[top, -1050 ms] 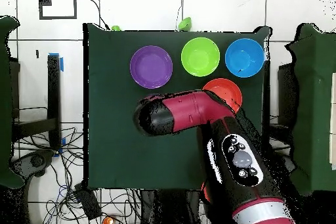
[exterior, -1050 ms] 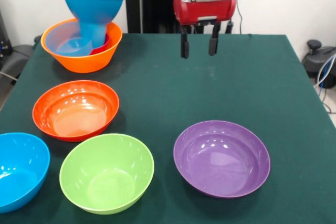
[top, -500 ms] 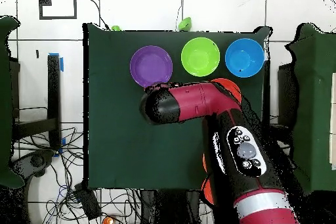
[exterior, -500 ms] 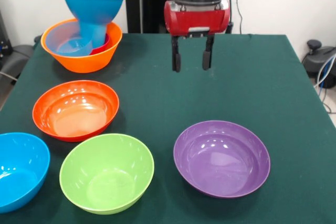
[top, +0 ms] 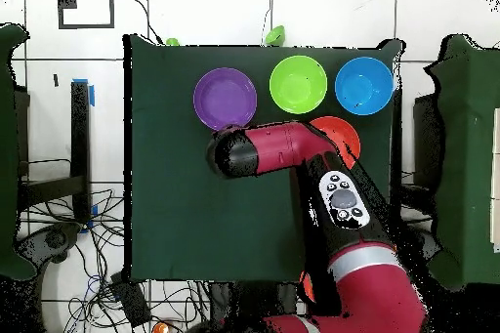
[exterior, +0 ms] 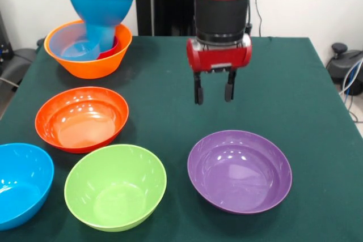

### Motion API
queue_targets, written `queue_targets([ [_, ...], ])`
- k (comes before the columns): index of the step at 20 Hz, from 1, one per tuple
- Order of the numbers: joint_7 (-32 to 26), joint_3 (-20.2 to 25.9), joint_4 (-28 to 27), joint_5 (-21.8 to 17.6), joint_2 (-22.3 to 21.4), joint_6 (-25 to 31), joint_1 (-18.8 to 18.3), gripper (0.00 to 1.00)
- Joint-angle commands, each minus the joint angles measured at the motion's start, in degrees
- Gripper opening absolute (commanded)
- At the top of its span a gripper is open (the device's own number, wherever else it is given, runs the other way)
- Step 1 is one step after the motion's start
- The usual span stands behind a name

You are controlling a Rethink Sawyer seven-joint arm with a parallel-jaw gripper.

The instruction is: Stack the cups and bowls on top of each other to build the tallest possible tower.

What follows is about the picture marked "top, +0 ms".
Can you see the black table frame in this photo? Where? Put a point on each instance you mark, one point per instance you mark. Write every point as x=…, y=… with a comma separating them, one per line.
x=80, y=145
x=427, y=145

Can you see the small orange cup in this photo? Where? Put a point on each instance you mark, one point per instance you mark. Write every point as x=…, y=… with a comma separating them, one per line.
x=160, y=329

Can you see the dark green tablecloth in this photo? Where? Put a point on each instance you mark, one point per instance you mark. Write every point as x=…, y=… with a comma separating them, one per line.
x=168, y=212

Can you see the blue bowl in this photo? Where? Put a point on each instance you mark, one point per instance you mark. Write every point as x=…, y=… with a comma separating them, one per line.
x=364, y=85

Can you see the red bowl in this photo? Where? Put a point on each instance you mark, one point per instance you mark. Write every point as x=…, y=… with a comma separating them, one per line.
x=343, y=133
x=307, y=286

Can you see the purple bowl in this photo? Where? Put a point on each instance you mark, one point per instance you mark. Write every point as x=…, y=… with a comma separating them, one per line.
x=225, y=94

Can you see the green bowl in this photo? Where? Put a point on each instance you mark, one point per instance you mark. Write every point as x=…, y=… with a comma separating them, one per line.
x=298, y=85
x=275, y=35

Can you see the white box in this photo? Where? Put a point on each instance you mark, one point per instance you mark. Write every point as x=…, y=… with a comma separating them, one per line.
x=496, y=176

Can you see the neighbouring green cloth table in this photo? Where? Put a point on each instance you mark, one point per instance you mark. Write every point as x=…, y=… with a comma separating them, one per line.
x=465, y=153
x=8, y=153

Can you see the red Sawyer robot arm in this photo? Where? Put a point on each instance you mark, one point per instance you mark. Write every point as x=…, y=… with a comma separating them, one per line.
x=281, y=145

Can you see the black power strip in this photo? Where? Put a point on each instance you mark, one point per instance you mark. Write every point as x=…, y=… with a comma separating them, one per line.
x=131, y=301

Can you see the black round base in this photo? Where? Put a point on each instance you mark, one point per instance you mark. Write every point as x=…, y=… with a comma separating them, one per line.
x=50, y=241

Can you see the green cup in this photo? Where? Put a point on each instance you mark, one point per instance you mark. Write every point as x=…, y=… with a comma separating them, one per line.
x=172, y=41

